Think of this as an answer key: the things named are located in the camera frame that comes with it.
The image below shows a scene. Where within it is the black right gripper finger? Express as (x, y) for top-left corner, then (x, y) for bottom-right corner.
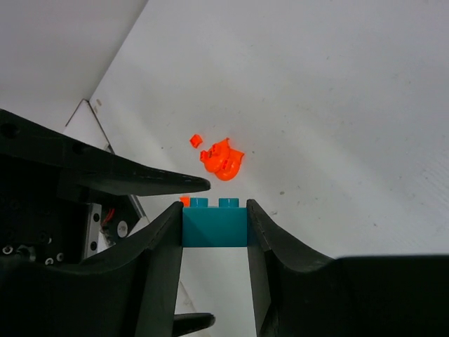
(246, 199), (448, 336)

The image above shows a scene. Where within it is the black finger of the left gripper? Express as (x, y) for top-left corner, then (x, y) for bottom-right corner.
(173, 312), (215, 336)

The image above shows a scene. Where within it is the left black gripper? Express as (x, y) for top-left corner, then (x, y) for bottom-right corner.
(1, 110), (210, 336)

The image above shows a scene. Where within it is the teal small lego brick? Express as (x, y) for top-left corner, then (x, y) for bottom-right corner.
(182, 197), (248, 248)

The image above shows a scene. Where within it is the orange round lego piece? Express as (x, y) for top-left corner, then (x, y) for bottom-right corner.
(199, 138), (245, 181)

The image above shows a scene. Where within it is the tiny orange lego piece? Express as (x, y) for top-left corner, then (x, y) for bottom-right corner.
(180, 197), (190, 207)

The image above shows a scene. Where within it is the small orange square lego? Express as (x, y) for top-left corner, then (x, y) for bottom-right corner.
(189, 134), (203, 148)

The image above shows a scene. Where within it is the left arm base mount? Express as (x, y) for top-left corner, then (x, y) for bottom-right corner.
(81, 195), (149, 260)

